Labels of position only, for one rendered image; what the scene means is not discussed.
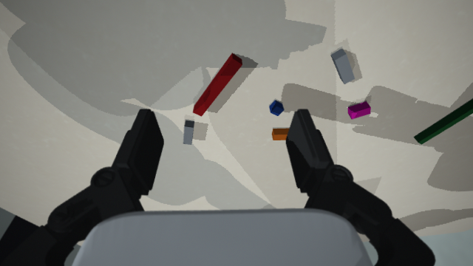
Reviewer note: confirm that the small blue cube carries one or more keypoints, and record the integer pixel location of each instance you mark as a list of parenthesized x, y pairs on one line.
[(276, 108)]

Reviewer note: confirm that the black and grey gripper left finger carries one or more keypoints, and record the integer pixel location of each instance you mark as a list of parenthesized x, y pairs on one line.
[(113, 190)]

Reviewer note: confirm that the green rod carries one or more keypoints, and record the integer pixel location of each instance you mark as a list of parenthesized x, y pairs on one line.
[(445, 123)]

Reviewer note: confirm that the orange-brown rectangular block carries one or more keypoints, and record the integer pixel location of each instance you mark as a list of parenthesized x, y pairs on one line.
[(279, 134)]

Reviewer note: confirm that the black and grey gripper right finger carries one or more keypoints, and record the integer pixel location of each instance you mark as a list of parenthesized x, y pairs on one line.
[(330, 187)]

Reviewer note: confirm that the dark red rod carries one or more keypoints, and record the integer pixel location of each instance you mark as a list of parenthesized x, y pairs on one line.
[(228, 70)]

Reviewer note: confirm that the magenta rectangular block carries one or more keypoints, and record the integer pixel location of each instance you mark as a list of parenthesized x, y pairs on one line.
[(359, 110)]

